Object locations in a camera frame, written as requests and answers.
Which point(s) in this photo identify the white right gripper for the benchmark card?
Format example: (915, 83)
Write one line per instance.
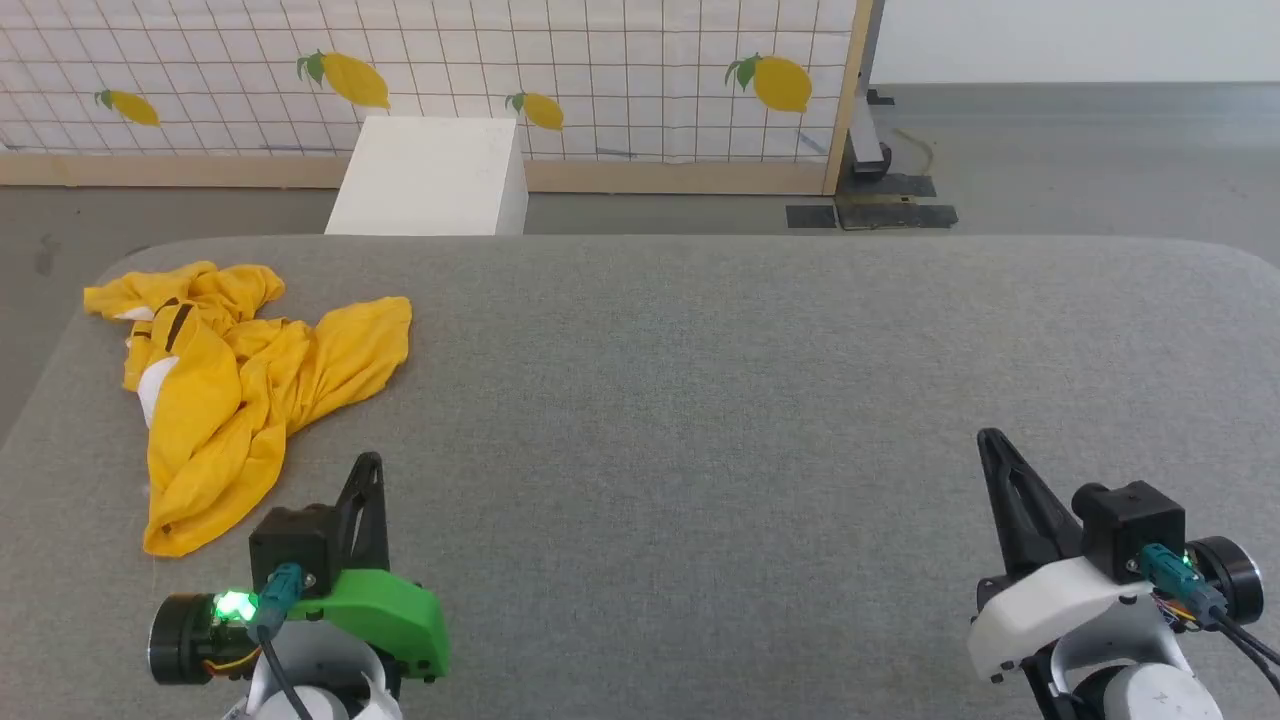
(1050, 605)

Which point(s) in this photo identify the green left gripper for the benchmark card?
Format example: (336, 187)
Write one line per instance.
(395, 615)

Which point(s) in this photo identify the yellow t-shirt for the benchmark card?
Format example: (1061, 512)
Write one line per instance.
(225, 400)

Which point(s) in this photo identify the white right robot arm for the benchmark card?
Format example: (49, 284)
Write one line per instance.
(1140, 690)

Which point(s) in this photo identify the black floor plates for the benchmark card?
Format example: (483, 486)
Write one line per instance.
(890, 212)

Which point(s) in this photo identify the white rectangular box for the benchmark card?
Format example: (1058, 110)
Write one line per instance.
(430, 175)

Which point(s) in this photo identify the metal partition support foot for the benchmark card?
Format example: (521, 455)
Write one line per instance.
(866, 140)

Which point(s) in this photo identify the tiled lemon print partition panel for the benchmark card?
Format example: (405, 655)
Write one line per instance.
(620, 60)

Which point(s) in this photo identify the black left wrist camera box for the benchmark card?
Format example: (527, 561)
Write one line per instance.
(295, 545)

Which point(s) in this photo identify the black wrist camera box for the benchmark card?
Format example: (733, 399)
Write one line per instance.
(1130, 525)
(295, 545)

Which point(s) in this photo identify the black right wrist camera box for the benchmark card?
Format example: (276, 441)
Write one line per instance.
(1130, 525)

